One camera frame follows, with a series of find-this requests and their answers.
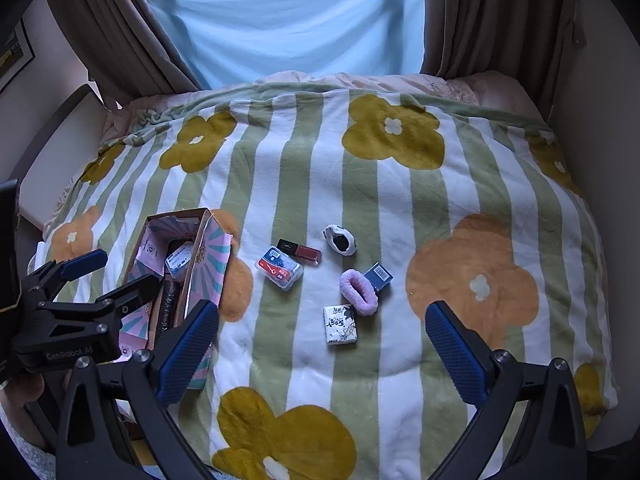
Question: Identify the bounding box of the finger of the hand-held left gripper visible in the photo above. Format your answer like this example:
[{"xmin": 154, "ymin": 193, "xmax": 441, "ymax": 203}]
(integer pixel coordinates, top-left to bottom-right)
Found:
[
  {"xmin": 22, "ymin": 249, "xmax": 109, "ymax": 306},
  {"xmin": 95, "ymin": 274, "xmax": 161, "ymax": 322}
]

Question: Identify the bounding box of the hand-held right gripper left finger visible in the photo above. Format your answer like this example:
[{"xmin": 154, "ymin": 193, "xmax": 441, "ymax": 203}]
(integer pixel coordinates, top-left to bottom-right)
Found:
[{"xmin": 54, "ymin": 299, "xmax": 221, "ymax": 480}]

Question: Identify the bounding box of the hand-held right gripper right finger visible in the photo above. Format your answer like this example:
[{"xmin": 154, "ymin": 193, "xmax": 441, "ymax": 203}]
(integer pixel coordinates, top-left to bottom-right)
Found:
[{"xmin": 424, "ymin": 301, "xmax": 588, "ymax": 480}]

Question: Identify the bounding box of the patterned cardboard box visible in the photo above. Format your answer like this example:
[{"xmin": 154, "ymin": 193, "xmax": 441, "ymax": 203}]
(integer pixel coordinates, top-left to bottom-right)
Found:
[{"xmin": 118, "ymin": 206, "xmax": 236, "ymax": 391}]

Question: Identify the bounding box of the small dark blue box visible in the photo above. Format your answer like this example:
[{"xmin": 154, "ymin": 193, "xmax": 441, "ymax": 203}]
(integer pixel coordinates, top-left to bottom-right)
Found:
[{"xmin": 363, "ymin": 262, "xmax": 393, "ymax": 293}]

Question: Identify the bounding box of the pink fluffy scrunchie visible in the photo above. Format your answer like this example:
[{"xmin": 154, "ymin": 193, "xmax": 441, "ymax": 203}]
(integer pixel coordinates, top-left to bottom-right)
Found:
[{"xmin": 340, "ymin": 269, "xmax": 380, "ymax": 317}]

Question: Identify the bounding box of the white tissue pack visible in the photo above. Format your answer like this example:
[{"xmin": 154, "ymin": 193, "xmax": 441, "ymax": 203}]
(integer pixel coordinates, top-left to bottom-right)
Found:
[{"xmin": 322, "ymin": 305, "xmax": 361, "ymax": 347}]

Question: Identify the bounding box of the clear case with red label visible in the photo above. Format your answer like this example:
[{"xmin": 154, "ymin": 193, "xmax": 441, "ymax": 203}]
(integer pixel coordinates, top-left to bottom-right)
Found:
[{"xmin": 256, "ymin": 246, "xmax": 304, "ymax": 291}]

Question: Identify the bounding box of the red lip gloss tube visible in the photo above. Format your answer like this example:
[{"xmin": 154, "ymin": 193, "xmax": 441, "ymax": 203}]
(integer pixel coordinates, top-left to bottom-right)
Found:
[{"xmin": 276, "ymin": 238, "xmax": 322, "ymax": 265}]

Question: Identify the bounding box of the person's left hand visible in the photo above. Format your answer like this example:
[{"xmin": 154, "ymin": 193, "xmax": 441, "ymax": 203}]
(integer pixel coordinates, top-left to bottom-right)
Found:
[{"xmin": 0, "ymin": 371, "xmax": 71, "ymax": 415}]

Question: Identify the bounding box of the black stick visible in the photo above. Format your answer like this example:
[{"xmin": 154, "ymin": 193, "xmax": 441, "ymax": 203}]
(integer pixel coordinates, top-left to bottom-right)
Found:
[{"xmin": 154, "ymin": 280, "xmax": 181, "ymax": 351}]

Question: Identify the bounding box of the clear plastic case white label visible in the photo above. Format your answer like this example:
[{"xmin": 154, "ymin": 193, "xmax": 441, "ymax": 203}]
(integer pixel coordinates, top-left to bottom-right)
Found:
[{"xmin": 165, "ymin": 241, "xmax": 196, "ymax": 277}]

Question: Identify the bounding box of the white headboard panel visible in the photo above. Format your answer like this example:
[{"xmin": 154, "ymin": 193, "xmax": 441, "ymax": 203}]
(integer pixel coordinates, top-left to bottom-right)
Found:
[{"xmin": 10, "ymin": 82, "xmax": 108, "ymax": 231}]

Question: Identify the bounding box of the striped flower blanket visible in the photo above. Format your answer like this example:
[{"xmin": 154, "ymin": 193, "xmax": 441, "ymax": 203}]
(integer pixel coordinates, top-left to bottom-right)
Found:
[{"xmin": 27, "ymin": 82, "xmax": 621, "ymax": 480}]

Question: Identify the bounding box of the brown curtain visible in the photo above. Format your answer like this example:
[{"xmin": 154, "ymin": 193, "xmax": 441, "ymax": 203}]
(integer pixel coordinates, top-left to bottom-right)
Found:
[
  {"xmin": 420, "ymin": 0, "xmax": 576, "ymax": 81},
  {"xmin": 45, "ymin": 0, "xmax": 203, "ymax": 106}
]

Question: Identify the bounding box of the light blue sheet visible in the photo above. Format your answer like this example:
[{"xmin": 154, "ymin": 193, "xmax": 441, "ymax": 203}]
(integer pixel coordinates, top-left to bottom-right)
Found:
[{"xmin": 145, "ymin": 0, "xmax": 426, "ymax": 92}]

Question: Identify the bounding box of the framed wall picture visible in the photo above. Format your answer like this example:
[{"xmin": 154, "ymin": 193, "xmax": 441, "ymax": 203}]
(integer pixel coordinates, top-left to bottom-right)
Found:
[{"xmin": 0, "ymin": 17, "xmax": 36, "ymax": 93}]

